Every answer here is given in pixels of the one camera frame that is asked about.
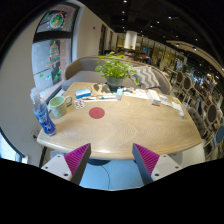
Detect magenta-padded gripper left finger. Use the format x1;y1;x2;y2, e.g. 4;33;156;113
40;143;92;185

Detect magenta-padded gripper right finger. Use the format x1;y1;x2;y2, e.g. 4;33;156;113
132;143;184;186

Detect clear blue-label water bottle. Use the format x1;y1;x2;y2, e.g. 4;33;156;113
29;87;58;137

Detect flat round red coaster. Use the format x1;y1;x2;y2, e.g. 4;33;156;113
88;106;106;120

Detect pill blister pack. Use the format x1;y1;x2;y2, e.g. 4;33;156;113
73;99;86;110

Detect light green mug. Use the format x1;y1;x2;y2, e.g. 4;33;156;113
48;95;73;119

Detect white cardboard box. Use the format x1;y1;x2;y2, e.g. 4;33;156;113
146;89;162;107

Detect white pen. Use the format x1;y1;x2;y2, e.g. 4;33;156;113
83;95;118;102

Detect blue and white box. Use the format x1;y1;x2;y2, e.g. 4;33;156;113
74;87;92;99

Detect small white-blue carton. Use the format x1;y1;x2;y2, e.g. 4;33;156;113
115;87;124;101

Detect group of round-back chairs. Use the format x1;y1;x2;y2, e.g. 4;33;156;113
173;68;224;148

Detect grey zigzag cushion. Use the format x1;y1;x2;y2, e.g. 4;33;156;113
131;65;162;90

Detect grey curved sofa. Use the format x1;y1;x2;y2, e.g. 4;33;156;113
61;55;173;95

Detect green potted plant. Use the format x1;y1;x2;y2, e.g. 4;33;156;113
94;51;140;93

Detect window with christmas decals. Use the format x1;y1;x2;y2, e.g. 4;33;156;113
31;2;81;98

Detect white round column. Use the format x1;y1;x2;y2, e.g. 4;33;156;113
123;30;138;51

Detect ceiling spot lights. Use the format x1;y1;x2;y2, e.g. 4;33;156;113
113;0;201;51

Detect white wall power outlet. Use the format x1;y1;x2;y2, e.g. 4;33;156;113
30;128;41;139

